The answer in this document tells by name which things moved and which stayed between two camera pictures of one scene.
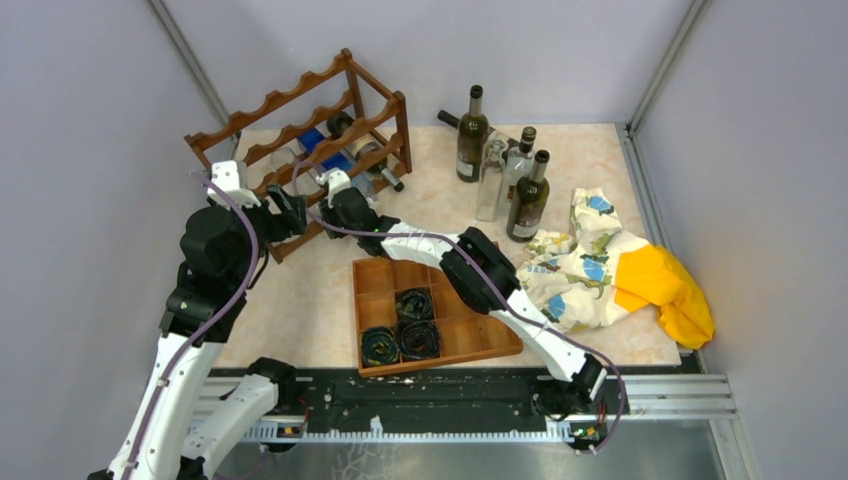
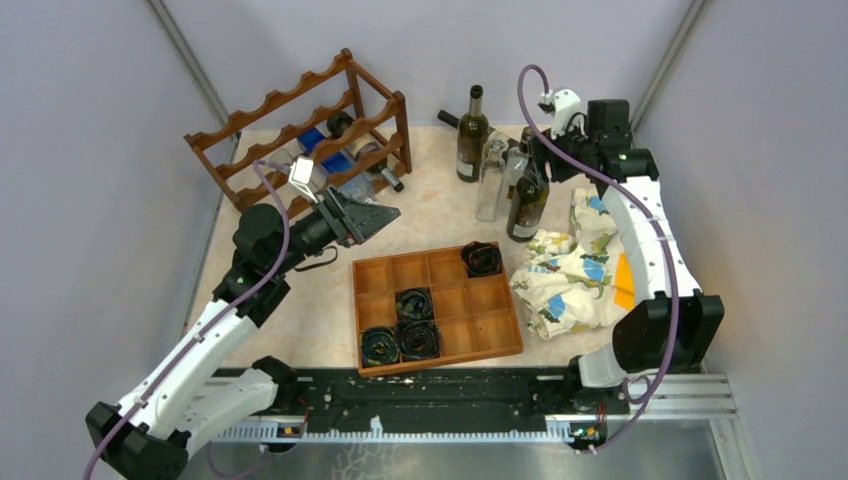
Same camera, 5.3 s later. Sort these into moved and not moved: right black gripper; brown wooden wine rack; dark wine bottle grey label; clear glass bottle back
Moved: right black gripper
Not moved: brown wooden wine rack; dark wine bottle grey label; clear glass bottle back
